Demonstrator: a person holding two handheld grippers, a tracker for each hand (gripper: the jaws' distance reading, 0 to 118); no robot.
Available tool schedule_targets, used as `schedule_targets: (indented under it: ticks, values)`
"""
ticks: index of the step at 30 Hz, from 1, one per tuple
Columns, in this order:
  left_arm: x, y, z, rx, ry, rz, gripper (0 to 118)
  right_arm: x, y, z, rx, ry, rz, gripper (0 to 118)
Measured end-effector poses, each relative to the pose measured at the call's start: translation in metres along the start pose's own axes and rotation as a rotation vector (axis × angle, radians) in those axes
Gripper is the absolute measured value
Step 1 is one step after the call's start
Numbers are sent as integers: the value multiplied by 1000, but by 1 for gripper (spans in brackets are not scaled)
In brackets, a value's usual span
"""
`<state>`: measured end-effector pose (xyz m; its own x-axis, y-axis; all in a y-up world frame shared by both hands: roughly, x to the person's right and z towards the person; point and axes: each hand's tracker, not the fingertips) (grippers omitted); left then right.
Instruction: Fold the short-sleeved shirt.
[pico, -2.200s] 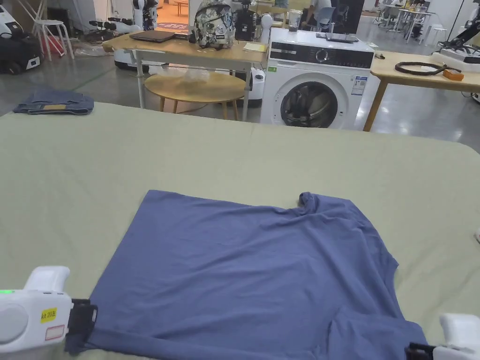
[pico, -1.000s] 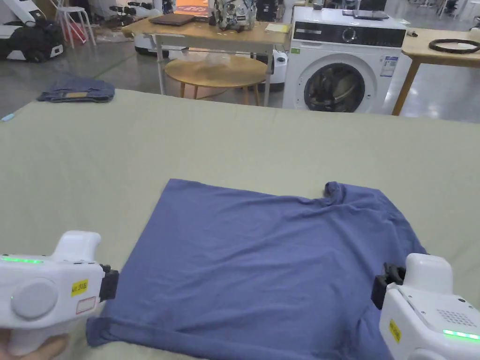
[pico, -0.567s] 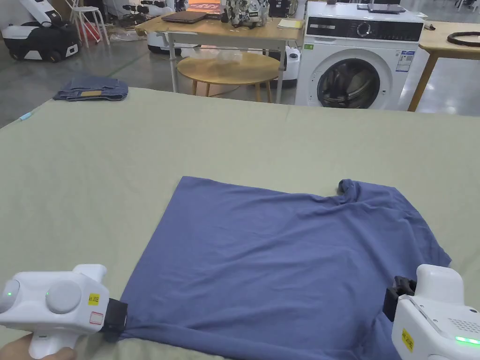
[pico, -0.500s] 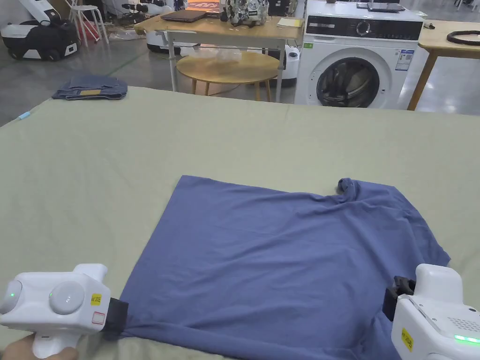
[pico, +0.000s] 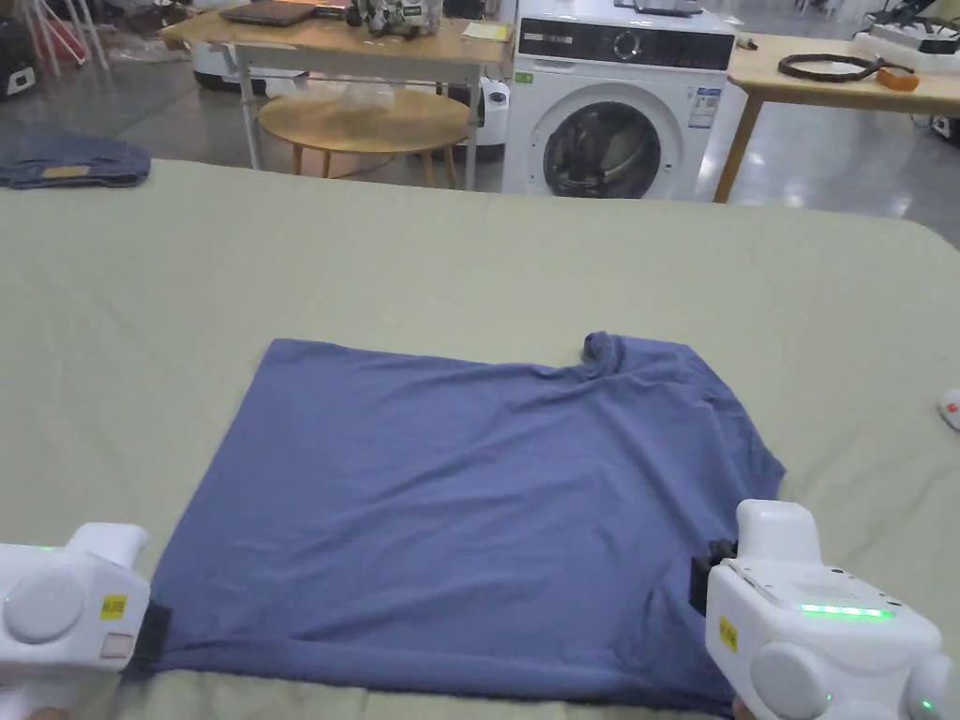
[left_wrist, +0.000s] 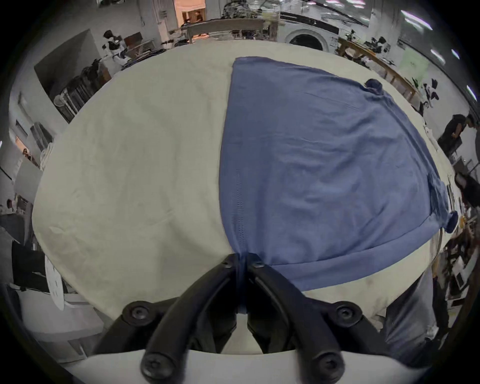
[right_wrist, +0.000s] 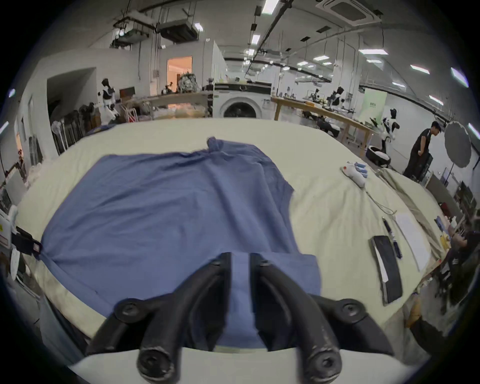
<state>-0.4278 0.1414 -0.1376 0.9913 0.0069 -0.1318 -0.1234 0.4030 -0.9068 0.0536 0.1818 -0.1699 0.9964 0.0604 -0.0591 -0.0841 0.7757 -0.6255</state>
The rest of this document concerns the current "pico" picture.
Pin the white washing machine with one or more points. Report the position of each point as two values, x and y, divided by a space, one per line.
615 105

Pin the folded blue jeans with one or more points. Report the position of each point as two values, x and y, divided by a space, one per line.
67 165

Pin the dark blue shirt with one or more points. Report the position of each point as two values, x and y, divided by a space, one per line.
465 517

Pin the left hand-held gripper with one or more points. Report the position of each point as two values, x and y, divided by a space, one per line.
52 600

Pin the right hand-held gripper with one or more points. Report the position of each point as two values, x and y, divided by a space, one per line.
817 630

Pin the bed with pale green sheet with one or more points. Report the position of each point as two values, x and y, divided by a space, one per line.
450 262

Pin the person's right hand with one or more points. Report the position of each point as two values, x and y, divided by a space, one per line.
739 709

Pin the person's left hand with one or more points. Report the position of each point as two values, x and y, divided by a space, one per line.
30 694

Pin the small white device red button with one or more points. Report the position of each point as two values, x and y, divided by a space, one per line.
950 409

